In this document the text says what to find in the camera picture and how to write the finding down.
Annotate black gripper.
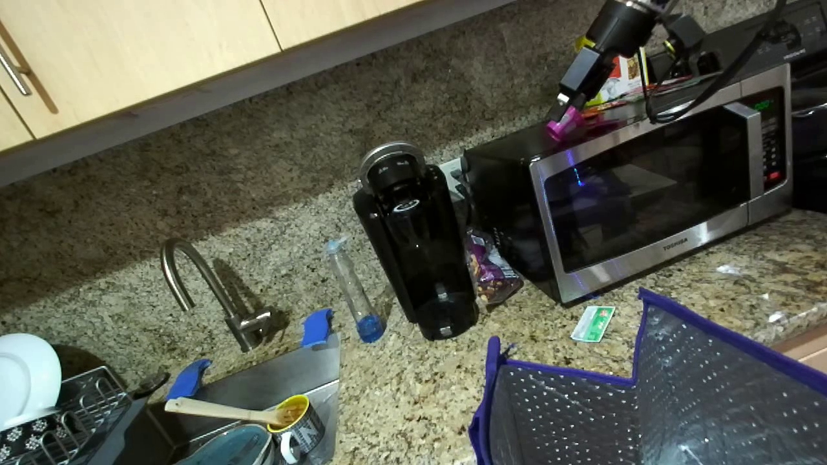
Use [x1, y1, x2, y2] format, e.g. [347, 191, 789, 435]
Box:
[558, 46, 612, 109]

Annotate pink bottle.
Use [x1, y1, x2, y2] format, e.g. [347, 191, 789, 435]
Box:
[545, 107, 586, 142]

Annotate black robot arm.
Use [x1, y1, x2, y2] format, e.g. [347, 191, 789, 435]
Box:
[558, 0, 706, 109]

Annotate black steel microwave oven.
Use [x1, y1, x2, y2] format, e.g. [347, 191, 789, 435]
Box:
[462, 65, 793, 304]

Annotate black coffee maker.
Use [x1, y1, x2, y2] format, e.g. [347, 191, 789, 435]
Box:
[355, 142, 479, 342]

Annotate purple snack packet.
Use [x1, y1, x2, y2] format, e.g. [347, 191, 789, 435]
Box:
[466, 231, 521, 310]

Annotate small green packet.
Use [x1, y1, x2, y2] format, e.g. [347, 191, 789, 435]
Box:
[572, 304, 614, 343]

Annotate clear tube with blue cap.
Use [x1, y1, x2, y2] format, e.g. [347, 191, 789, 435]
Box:
[326, 237, 384, 343]

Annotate steel sink faucet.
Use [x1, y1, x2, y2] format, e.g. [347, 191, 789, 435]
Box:
[161, 237, 286, 351]

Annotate wooden spoon yellow head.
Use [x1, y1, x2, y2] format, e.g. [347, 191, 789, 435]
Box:
[163, 399, 311, 431]

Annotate wooden upper cabinets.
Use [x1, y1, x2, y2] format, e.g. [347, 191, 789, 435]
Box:
[0, 0, 512, 187]

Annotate blue sponge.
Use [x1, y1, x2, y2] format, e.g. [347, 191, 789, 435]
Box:
[167, 360, 210, 400]

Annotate dish rack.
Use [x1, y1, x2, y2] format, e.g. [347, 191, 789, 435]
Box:
[0, 366, 143, 465]

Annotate white plate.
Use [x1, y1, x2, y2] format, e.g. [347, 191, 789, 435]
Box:
[0, 334, 63, 428]

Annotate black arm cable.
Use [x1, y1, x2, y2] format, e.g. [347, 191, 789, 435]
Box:
[635, 0, 791, 127]

